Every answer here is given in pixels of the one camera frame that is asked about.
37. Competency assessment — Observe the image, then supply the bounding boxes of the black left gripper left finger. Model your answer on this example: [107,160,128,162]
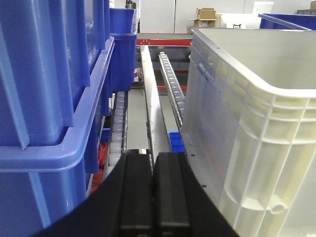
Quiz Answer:
[35,154,153,237]

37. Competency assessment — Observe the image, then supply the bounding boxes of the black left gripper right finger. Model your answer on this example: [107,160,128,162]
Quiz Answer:
[153,153,238,237]

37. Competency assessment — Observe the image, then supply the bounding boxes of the white plastic tote box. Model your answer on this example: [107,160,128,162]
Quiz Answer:
[181,28,316,237]

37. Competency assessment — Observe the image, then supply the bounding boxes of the red items in bin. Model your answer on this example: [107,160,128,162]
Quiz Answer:
[90,142,108,193]

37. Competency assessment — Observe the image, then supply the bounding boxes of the cardboard box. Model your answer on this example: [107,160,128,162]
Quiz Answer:
[187,7,222,28]

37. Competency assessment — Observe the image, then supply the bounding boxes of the small blue bin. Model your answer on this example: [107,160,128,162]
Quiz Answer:
[168,130,185,153]

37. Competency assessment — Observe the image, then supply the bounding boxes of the blue bin upper left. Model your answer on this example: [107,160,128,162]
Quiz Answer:
[0,38,115,237]

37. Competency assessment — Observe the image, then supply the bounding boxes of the red shelf beam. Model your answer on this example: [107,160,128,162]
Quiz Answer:
[136,39,192,46]

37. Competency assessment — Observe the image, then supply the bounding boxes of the stacked upper blue bin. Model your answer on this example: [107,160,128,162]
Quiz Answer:
[0,0,109,148]

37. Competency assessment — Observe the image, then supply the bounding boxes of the blue bin far right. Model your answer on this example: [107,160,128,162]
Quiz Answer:
[258,13,316,31]

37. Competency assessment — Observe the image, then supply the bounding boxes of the left roller conveyor rail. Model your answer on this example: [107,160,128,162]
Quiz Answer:
[107,91,128,170]

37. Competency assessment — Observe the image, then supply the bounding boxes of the flat metal guide rail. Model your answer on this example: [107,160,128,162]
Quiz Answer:
[140,45,171,163]

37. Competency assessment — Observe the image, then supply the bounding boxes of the middle roller rail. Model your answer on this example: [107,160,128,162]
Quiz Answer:
[158,51,185,128]

